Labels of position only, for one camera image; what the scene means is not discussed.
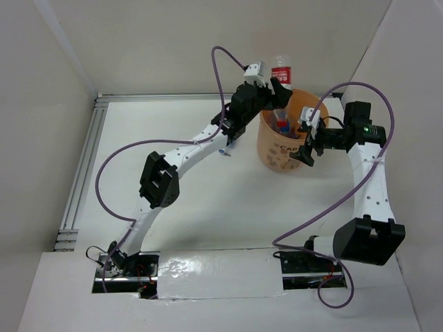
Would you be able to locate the aluminium table edge rail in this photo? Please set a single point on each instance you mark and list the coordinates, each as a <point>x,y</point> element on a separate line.
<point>225,202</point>

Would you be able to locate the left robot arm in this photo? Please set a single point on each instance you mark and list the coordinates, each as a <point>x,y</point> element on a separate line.
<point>159,182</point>

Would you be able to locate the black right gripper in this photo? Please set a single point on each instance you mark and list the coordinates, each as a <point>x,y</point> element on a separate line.
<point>304,155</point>

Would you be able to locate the blue label bottle white neck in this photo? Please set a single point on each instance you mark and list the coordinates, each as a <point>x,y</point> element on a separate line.
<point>225,152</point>

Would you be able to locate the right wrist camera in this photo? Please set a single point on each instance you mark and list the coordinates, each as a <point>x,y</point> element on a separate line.
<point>311,116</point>

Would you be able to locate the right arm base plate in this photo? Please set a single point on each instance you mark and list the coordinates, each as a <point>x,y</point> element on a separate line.
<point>301,270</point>

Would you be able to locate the red label clear bottle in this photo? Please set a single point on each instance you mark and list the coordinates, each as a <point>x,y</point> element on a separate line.
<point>281,68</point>

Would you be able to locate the orange plastic bin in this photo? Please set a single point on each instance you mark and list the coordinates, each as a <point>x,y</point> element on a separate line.
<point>274,148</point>

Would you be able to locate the white taped cover sheet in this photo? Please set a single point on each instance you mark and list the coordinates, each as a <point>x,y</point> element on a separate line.
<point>219,274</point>

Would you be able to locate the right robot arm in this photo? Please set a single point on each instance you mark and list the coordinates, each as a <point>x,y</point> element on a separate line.
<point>372,235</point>

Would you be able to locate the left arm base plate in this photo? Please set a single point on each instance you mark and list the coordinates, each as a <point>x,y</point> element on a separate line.
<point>141,280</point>

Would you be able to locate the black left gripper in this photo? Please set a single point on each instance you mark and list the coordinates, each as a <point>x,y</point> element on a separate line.
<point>277,100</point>

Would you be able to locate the blue label bottle blue cap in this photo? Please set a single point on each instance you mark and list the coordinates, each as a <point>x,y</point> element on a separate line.
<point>282,124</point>

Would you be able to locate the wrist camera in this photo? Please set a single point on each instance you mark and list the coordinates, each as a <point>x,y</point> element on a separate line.
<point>311,116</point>
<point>254,74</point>

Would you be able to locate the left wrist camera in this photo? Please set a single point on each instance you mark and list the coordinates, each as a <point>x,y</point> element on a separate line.
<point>254,74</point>

